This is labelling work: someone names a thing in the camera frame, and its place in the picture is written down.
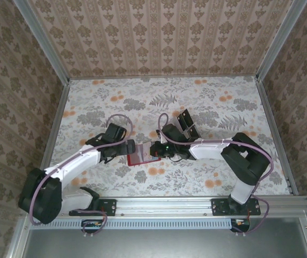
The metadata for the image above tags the floral table cover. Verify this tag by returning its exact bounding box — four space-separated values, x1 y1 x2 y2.
46 76 291 198

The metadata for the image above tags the aluminium side rail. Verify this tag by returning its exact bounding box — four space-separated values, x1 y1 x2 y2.
42 79 71 169
255 77 298 196

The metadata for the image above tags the aluminium frame post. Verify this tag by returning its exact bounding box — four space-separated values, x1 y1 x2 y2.
13 0 71 84
257 0 307 81

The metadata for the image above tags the white slotted cable duct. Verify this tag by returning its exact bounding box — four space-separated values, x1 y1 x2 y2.
31 218 236 229

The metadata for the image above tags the black controller board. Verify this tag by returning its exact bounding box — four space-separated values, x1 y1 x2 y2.
230 218 252 233
81 219 106 234

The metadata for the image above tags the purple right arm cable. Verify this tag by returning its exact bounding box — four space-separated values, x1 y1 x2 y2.
157 112 275 237

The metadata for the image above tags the aluminium mounting rail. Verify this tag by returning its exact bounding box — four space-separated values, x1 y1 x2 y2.
21 196 307 218

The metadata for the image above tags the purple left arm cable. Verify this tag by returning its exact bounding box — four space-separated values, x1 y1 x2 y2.
29 114 135 239

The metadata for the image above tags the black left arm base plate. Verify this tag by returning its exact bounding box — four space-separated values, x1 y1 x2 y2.
69 198 118 217

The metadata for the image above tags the pink white VIP card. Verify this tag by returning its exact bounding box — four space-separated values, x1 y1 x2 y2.
135 143 152 162

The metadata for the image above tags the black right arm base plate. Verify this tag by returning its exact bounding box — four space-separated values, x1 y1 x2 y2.
211 198 261 217

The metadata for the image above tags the grey metal panel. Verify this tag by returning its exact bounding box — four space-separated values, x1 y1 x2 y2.
8 216 307 258

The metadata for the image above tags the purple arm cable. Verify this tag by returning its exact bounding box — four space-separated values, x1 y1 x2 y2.
29 114 135 239
157 112 275 237

